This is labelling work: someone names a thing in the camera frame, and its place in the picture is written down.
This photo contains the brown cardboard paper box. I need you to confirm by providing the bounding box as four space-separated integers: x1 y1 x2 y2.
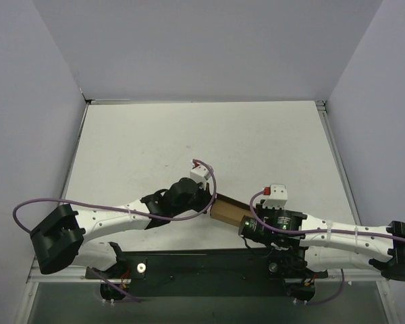
210 194 252 227

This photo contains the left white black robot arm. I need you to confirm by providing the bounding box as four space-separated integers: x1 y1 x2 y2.
30 178 213 278

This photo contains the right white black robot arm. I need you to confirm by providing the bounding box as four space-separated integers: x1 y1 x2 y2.
238 204 405 281

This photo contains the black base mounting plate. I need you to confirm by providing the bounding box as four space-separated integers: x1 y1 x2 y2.
85 247 328 300

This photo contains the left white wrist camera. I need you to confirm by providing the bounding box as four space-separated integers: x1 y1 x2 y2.
190 161 211 189

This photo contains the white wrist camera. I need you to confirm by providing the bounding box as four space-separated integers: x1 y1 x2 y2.
262 184 288 209
190 161 211 189

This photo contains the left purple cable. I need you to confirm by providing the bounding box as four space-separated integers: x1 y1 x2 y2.
12 158 219 236

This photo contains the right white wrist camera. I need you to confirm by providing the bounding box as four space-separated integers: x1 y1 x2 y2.
262 184 288 209

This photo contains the aluminium table frame rail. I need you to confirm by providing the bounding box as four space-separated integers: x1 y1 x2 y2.
314 101 386 281

